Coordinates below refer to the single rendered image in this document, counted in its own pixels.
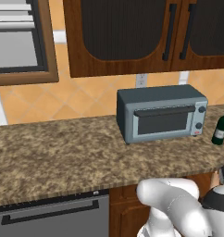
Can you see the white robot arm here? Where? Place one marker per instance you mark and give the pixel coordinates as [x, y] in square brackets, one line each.
[178, 206]

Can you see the brown wooden drawer front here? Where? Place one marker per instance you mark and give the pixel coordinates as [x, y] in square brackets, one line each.
[129, 213]

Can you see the grey toaster oven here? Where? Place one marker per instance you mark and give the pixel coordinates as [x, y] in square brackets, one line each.
[161, 113]

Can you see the green wine bottle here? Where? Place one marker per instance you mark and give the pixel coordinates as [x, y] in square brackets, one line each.
[221, 128]

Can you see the grey dishwasher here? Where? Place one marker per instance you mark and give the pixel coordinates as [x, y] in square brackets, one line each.
[52, 216]

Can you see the wood framed window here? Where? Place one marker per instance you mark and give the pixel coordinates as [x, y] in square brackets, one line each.
[21, 40]

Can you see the white wall socket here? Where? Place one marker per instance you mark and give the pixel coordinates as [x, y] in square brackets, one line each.
[141, 80]

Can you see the brown wall cupboard door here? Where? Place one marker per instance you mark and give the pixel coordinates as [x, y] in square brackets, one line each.
[206, 32]
[123, 35]

